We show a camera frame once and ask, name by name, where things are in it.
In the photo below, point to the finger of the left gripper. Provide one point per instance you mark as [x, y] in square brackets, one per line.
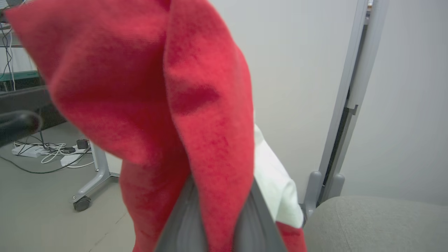
[17, 126]

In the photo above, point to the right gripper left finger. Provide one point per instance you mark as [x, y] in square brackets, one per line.
[182, 234]

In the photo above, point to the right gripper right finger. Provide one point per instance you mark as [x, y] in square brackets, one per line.
[255, 234]

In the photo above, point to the red white-striped garment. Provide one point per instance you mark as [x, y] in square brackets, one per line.
[147, 87]

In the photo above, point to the white power strip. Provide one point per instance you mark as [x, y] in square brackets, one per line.
[70, 160]
[26, 151]

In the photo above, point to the dark desk top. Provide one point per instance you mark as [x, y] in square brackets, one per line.
[24, 99]

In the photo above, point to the black plug adapter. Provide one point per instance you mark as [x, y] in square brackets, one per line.
[82, 144]

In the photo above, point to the grey partition foot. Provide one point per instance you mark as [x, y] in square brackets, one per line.
[99, 175]

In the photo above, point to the black caster wheel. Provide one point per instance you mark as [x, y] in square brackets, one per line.
[82, 204]

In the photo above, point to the grey fabric sofa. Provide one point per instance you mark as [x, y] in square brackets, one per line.
[378, 227]

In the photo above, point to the wide white partition panel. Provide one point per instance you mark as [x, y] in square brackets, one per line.
[297, 70]

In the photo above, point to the narrow white partition panel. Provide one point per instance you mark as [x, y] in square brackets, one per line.
[413, 105]

